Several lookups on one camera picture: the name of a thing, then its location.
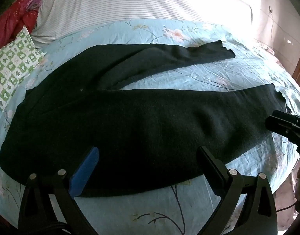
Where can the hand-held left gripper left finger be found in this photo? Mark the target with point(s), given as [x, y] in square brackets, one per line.
[85, 171]

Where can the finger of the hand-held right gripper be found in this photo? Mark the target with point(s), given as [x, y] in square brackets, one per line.
[282, 127]
[287, 115]

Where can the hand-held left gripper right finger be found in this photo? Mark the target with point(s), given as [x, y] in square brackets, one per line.
[211, 169]

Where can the black pants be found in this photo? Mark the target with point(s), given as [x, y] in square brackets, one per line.
[140, 127]

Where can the person's body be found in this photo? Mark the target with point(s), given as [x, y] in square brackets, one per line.
[298, 181]

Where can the blue floral bed sheet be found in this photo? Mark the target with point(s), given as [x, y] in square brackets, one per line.
[213, 66]

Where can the green checkered pillow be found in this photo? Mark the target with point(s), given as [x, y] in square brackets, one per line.
[12, 63]

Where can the red patterned cloth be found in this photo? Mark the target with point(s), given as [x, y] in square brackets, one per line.
[10, 22]

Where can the white striped bed sheet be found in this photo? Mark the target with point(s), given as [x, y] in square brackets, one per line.
[140, 0]

